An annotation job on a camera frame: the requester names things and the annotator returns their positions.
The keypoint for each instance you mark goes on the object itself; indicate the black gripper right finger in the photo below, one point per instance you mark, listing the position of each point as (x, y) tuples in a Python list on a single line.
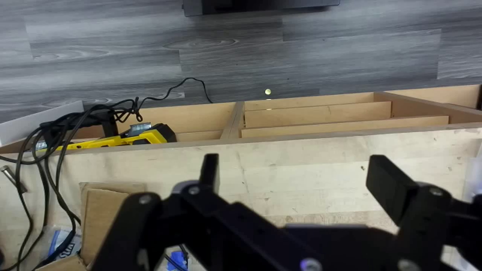
[(390, 187)]

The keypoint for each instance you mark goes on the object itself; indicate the brown cardboard piece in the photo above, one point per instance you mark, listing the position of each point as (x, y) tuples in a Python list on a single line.
[(101, 202)]

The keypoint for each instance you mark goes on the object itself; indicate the yellow black power tool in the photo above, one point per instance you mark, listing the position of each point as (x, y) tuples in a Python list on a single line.
[(137, 135)]

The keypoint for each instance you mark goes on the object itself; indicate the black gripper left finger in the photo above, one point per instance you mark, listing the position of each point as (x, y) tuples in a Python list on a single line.
[(209, 172)]

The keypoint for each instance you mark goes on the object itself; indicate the wooden shelf unit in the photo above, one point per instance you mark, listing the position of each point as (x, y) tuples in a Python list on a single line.
[(452, 111)]

